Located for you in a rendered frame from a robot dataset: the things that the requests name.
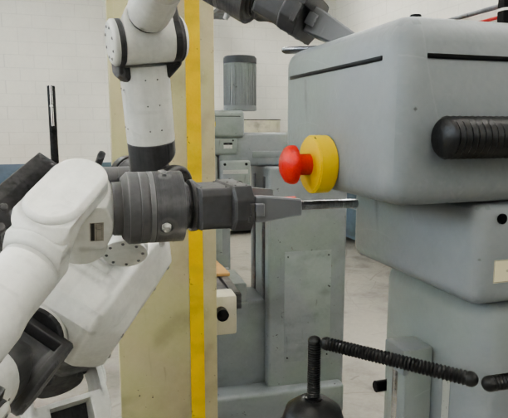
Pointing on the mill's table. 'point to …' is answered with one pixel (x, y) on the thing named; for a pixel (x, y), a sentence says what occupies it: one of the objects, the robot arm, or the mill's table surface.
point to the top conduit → (483, 137)
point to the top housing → (414, 106)
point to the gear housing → (454, 245)
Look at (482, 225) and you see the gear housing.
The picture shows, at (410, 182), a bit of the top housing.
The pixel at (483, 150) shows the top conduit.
